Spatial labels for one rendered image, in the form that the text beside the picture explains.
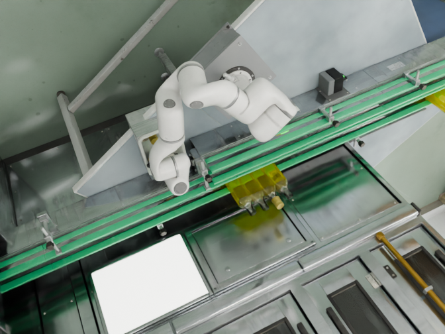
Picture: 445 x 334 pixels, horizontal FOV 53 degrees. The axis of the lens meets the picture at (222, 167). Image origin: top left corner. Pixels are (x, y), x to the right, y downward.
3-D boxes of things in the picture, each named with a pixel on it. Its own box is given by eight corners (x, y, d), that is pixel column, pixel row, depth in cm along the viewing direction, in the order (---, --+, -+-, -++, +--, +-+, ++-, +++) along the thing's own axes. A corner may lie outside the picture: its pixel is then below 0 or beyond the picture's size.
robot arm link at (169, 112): (209, 138, 145) (203, 107, 154) (210, 87, 129) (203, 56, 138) (159, 142, 143) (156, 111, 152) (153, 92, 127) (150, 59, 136)
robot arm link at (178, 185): (165, 164, 153) (191, 156, 156) (157, 152, 162) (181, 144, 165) (173, 200, 161) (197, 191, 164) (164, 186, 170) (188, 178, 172)
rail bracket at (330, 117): (315, 111, 198) (333, 129, 189) (316, 99, 192) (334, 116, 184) (323, 108, 198) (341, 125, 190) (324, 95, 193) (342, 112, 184)
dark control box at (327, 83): (317, 86, 206) (328, 96, 201) (318, 72, 200) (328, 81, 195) (332, 80, 208) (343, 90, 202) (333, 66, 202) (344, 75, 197)
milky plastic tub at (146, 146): (144, 164, 190) (150, 177, 185) (130, 126, 174) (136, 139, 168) (181, 149, 194) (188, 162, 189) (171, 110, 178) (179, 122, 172)
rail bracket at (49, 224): (46, 222, 184) (55, 266, 169) (28, 198, 172) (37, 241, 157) (57, 218, 185) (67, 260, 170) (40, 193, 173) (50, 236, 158)
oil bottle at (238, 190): (220, 178, 199) (242, 212, 185) (219, 170, 195) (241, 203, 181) (232, 173, 200) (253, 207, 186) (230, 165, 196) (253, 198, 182)
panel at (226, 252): (89, 276, 187) (110, 348, 165) (86, 272, 185) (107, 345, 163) (275, 191, 206) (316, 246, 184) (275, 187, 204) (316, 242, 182)
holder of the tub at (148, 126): (146, 171, 195) (152, 183, 190) (130, 125, 174) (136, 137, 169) (183, 157, 198) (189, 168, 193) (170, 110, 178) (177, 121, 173)
